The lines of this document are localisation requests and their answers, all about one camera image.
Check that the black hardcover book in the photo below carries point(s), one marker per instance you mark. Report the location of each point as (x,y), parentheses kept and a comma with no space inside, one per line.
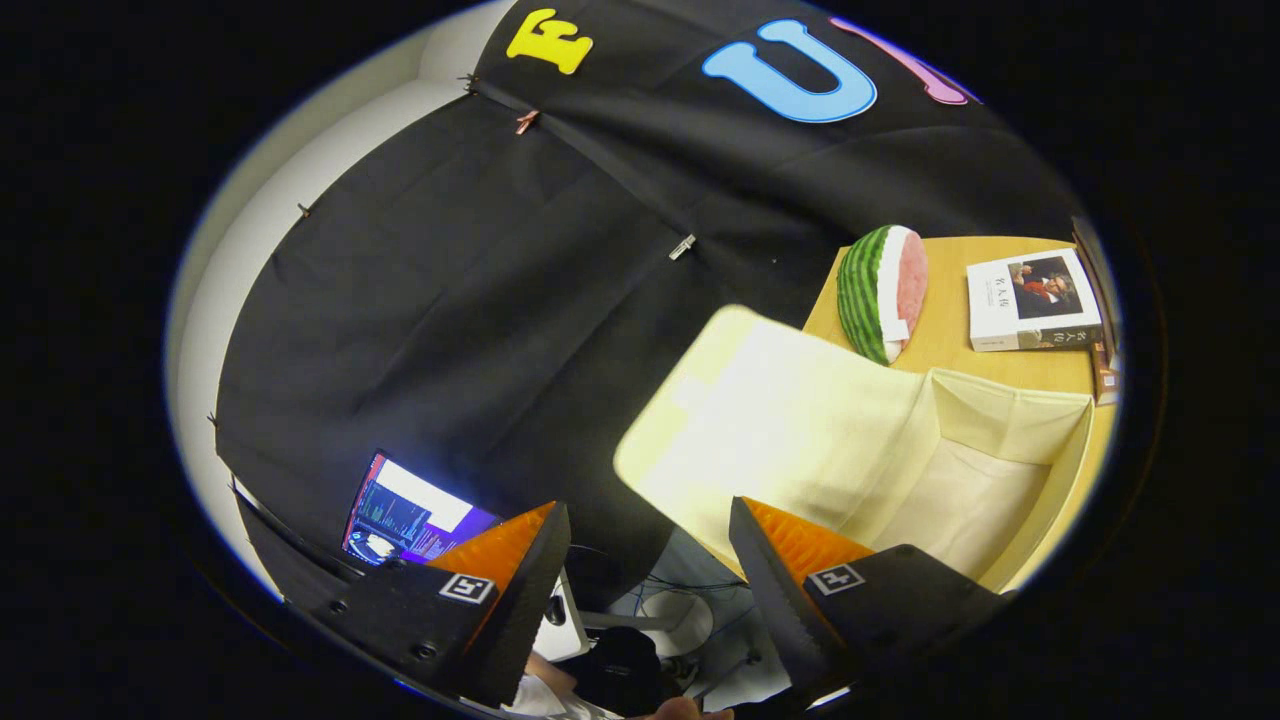
(1095,270)

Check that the silver cloth clip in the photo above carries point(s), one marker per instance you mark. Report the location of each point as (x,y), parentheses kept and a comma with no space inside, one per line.
(682,246)

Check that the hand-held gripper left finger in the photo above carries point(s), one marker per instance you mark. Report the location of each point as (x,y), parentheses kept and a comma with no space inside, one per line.
(525,600)

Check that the watermelon slice toy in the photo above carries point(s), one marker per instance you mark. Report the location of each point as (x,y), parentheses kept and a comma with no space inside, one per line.
(868,295)

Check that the reddish brown book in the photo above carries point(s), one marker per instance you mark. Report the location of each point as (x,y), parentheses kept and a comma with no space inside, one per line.
(1106,375)

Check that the beige fabric storage box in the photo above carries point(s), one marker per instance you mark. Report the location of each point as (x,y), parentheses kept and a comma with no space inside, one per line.
(800,420)

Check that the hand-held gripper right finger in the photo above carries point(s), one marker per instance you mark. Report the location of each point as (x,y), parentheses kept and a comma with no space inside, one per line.
(775,600)

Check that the person's dark clothing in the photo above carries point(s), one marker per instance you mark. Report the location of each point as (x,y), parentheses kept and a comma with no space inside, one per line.
(625,670)

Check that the laptop screen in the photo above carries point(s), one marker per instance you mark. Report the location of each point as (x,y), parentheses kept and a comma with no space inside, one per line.
(410,515)

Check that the white book with portrait cover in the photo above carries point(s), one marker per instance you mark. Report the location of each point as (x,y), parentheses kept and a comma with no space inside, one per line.
(1000,310)

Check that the copper cloth clip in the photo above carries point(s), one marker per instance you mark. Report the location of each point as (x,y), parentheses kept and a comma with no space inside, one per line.
(527,121)

